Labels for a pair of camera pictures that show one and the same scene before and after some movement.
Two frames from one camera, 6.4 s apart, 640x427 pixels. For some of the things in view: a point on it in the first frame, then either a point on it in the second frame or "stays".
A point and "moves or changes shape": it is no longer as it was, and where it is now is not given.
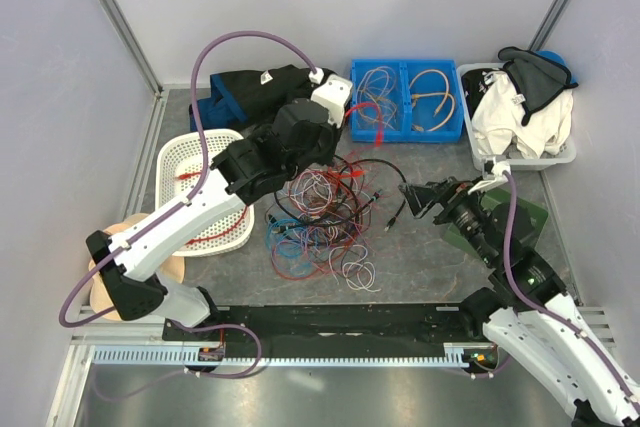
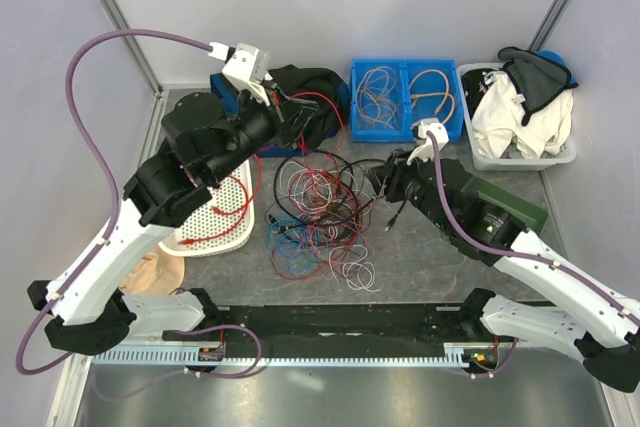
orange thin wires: [374, 98] stays
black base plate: [338, 328] stays
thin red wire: [291, 262] moves or changes shape
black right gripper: [450, 193] → [386, 179]
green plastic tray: [538, 214] stays
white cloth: [497, 121] stays
